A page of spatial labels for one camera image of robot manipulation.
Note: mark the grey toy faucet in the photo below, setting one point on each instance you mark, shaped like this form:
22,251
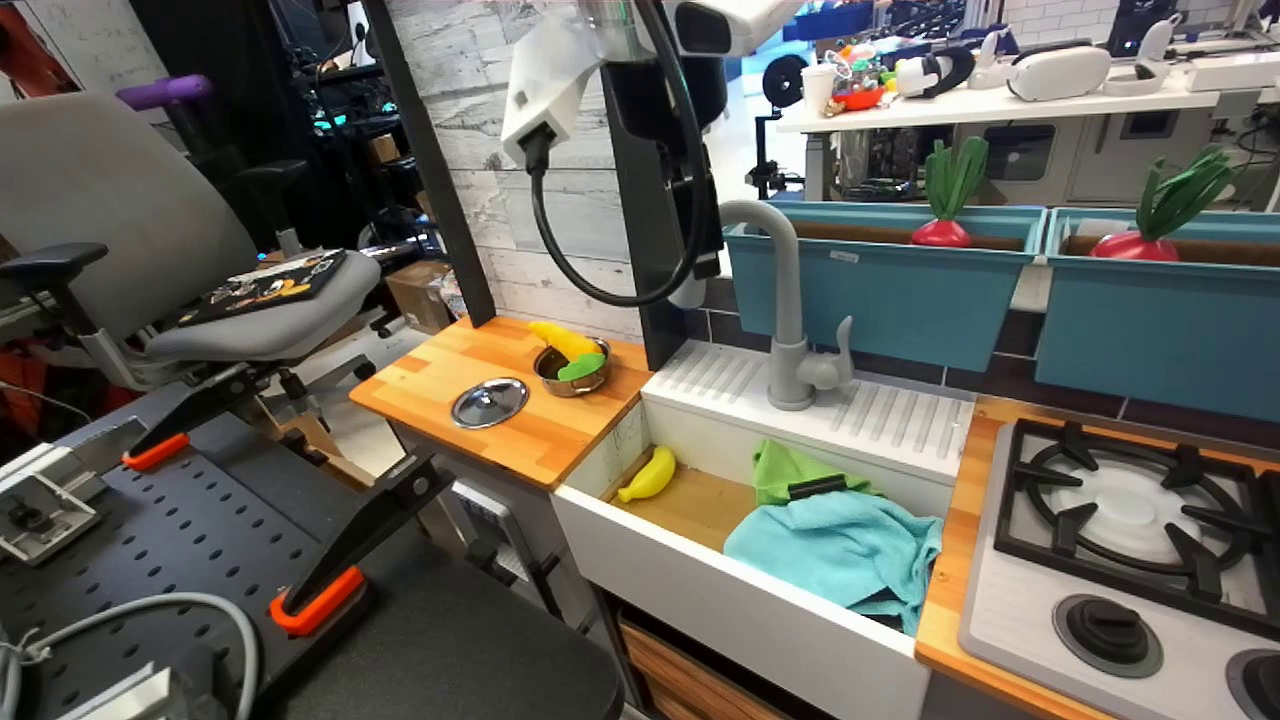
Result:
794,374

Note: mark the green toy vegetable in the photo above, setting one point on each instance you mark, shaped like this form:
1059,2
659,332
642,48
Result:
581,370

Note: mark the yellow toy corn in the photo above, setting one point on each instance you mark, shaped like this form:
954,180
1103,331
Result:
567,336

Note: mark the wooden counter top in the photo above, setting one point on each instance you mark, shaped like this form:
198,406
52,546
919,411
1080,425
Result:
540,440

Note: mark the yellow toy banana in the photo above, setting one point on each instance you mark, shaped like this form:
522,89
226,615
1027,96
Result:
650,477

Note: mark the white toy sink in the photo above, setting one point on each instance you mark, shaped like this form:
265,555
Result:
665,555

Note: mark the round metal lid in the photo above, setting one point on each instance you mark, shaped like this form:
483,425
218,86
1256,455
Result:
491,403

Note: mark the green cloth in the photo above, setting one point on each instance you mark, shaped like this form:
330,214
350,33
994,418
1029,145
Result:
786,475

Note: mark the left teal planter box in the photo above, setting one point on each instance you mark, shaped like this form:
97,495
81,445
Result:
906,302

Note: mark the teal planter box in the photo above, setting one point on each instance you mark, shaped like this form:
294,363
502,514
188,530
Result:
1197,331
906,302

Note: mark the teal cloth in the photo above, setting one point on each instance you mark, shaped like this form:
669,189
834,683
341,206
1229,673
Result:
852,548

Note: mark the grey plank back panel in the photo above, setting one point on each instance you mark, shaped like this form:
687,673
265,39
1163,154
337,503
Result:
450,67

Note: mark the left toy radish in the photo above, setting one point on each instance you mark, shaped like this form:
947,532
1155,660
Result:
954,172

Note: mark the toy radish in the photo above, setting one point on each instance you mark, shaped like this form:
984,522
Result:
954,172
1171,201

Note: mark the black orange clamp near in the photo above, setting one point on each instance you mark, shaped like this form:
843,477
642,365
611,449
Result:
337,579

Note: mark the black orange clamp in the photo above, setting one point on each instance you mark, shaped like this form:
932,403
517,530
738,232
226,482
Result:
198,406
337,579

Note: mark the black orange clamp far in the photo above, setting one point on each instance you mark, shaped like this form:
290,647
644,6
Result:
198,406

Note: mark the toy stove top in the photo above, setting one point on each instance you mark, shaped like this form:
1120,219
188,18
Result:
1138,579

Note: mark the right teal planter box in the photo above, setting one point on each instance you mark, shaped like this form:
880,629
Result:
1197,331

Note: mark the right toy radish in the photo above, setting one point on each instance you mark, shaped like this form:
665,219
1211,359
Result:
1171,201

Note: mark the grey office chair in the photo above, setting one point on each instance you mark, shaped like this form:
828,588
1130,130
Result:
125,232

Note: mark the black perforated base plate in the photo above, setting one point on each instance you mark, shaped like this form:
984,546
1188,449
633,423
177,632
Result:
109,575

